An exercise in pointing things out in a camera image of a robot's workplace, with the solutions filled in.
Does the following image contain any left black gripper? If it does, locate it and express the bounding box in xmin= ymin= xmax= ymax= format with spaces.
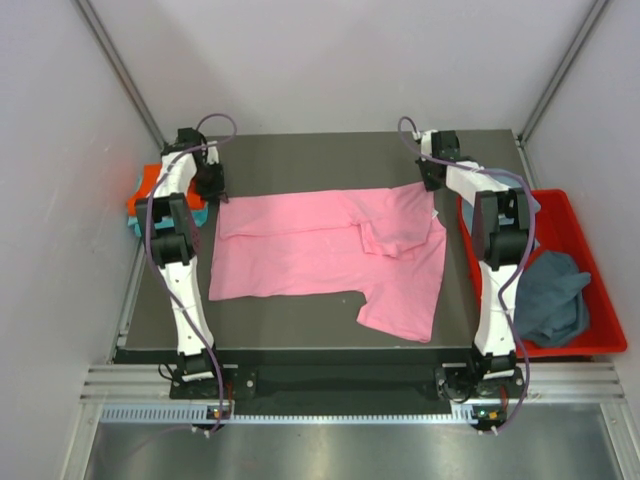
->
xmin=191 ymin=159 xmax=228 ymax=204

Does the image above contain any pink t shirt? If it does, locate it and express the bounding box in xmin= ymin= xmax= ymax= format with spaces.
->
xmin=208 ymin=183 xmax=447 ymax=343

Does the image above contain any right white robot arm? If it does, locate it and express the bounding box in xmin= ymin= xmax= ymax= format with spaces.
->
xmin=412 ymin=130 xmax=535 ymax=396

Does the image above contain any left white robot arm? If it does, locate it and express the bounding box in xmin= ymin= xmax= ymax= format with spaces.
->
xmin=135 ymin=127 xmax=228 ymax=397

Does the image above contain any folded teal t shirt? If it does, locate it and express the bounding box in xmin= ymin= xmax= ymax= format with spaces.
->
xmin=127 ymin=206 xmax=209 ymax=238

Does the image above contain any grey-blue t shirt upper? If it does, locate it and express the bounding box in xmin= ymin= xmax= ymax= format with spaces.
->
xmin=462 ymin=169 xmax=541 ymax=250

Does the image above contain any grey-blue t shirt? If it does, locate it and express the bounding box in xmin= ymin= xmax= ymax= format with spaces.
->
xmin=462 ymin=169 xmax=541 ymax=250
xmin=514 ymin=251 xmax=591 ymax=348

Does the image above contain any folded orange t shirt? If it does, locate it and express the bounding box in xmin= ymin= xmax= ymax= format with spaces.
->
xmin=127 ymin=164 xmax=207 ymax=217

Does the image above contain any red plastic bin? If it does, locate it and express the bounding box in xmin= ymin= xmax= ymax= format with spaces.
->
xmin=455 ymin=188 xmax=628 ymax=359

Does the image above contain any grey-blue t shirt lower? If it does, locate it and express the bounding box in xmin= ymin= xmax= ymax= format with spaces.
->
xmin=514 ymin=251 xmax=591 ymax=348

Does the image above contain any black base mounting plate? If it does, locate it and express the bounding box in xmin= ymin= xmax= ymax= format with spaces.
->
xmin=114 ymin=348 xmax=523 ymax=415

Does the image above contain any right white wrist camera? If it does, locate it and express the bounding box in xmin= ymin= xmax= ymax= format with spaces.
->
xmin=412 ymin=130 xmax=437 ymax=157

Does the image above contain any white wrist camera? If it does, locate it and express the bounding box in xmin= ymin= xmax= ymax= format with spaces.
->
xmin=202 ymin=141 xmax=220 ymax=165
xmin=412 ymin=130 xmax=437 ymax=157

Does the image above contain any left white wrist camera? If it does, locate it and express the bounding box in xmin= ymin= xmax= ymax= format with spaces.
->
xmin=202 ymin=141 xmax=220 ymax=165

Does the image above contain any right aluminium frame post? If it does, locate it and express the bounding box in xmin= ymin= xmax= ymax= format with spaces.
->
xmin=516 ymin=0 xmax=613 ymax=148

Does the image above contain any aluminium frame post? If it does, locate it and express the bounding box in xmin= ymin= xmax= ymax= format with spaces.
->
xmin=516 ymin=0 xmax=613 ymax=148
xmin=71 ymin=0 xmax=166 ymax=148

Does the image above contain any left aluminium frame post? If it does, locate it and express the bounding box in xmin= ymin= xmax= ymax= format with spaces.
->
xmin=71 ymin=0 xmax=166 ymax=148

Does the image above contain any front aluminium frame rail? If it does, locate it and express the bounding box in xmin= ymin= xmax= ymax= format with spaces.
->
xmin=80 ymin=362 xmax=625 ymax=404

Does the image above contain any grey slotted cable duct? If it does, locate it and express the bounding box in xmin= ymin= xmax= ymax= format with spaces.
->
xmin=100 ymin=404 xmax=498 ymax=425

